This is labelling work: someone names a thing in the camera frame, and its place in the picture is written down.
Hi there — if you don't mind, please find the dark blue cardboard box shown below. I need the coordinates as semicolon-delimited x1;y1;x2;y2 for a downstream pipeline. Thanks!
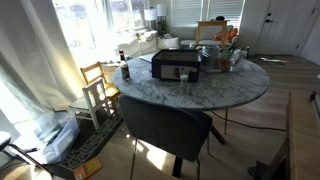
151;49;202;83

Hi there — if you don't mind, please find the small glass jar white lid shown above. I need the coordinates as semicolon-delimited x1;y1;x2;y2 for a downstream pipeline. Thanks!
179;74;189;94

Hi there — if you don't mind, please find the grey upholstered chair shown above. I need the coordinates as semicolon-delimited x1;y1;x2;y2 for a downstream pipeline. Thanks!
118;94;214;180

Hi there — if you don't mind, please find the dark sauce bottle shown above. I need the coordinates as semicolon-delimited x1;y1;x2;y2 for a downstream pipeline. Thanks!
118;50;131;81

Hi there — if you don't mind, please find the white round ottoman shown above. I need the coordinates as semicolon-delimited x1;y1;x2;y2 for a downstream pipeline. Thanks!
157;36;181;51

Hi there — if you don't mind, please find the white sofa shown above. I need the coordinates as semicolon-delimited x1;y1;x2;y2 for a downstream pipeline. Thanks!
114;29;160;58

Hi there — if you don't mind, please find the clear plastic container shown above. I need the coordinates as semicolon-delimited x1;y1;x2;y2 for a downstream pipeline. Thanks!
199;51;212;72

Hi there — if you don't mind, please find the small natural wooden chair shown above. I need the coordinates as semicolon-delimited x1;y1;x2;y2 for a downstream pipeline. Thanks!
80;61;121;108

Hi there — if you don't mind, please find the small white wooden chair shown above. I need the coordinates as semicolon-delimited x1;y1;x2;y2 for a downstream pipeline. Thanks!
68;78;113;131

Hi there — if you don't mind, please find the black table leg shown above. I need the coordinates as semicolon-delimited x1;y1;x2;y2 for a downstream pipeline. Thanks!
171;122;226;179

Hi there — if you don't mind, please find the white shade table lamp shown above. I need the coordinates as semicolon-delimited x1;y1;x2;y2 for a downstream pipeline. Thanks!
156;3;168;34
143;8;158;30

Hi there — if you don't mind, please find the clear plastic bag with items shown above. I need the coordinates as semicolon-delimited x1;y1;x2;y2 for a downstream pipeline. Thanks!
215;43;246;73

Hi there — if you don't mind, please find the yellow wooden high chair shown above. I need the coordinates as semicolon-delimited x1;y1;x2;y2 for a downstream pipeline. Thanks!
195;20;229;48

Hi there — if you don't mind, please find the dark patterned floor mat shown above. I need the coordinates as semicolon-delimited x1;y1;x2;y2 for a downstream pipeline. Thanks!
46;111;125;172

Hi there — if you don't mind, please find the orange plush toy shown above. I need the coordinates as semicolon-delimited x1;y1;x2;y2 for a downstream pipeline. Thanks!
212;27;240;43

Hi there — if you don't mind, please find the orange cardboard package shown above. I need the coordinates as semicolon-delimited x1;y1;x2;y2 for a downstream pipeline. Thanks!
72;157;104;180

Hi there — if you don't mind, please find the clear plastic storage bin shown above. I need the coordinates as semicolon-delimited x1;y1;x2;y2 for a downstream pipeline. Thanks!
31;112;81;165

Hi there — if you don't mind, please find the white curtain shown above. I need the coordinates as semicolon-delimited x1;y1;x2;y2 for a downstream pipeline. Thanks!
0;0;88;121

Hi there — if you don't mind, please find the wooden sideboard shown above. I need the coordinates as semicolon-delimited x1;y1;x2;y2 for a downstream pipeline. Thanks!
285;91;320;180

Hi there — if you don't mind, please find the black stool with metal legs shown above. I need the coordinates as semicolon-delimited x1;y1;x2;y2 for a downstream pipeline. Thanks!
0;131;54;176

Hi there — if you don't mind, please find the black floor cable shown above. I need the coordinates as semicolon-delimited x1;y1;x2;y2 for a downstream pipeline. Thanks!
211;110;287;132

